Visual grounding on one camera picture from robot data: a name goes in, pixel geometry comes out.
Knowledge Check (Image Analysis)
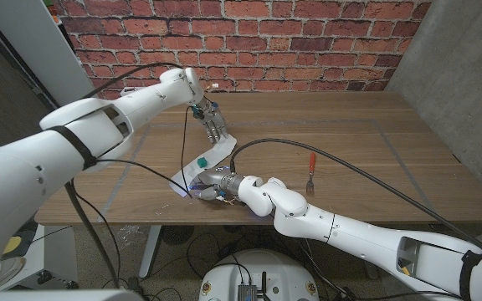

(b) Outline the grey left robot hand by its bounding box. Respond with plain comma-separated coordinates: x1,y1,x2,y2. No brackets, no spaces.
190,98,229,145

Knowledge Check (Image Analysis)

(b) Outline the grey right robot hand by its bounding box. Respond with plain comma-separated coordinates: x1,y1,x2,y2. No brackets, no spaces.
190,166,246,206

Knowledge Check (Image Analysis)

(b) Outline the red brick printed backdrop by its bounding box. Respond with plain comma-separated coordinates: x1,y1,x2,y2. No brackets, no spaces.
52,0,433,113

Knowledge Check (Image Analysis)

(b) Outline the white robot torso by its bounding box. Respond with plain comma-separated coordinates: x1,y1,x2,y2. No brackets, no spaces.
198,249,320,301

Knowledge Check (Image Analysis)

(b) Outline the grey tape strip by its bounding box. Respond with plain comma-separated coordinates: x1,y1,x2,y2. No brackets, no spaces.
98,125,152,222
374,120,441,222

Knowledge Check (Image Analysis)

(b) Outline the white table leg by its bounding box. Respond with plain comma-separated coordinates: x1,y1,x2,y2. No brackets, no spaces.
139,224,162,279

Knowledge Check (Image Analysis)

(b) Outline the white upright panel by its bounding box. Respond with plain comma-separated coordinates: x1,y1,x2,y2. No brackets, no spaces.
0,0,95,108

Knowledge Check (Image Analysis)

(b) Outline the black yellow foot pedal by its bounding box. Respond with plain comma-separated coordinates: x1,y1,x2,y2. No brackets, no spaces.
0,234,23,255

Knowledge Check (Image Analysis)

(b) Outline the grey white sneaker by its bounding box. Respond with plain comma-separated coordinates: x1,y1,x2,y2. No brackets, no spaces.
0,257,27,289

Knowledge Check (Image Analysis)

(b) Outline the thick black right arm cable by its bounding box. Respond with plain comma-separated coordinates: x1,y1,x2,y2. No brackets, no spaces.
228,137,482,261

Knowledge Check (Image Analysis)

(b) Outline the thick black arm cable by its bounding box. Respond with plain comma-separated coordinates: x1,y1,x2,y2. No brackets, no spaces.
228,137,482,261
63,62,183,289

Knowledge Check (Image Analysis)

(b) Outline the red handled metal fork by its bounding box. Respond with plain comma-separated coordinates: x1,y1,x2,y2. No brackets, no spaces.
305,151,317,197

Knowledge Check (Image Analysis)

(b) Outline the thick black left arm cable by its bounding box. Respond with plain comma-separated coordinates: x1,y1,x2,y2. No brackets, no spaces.
63,62,183,289

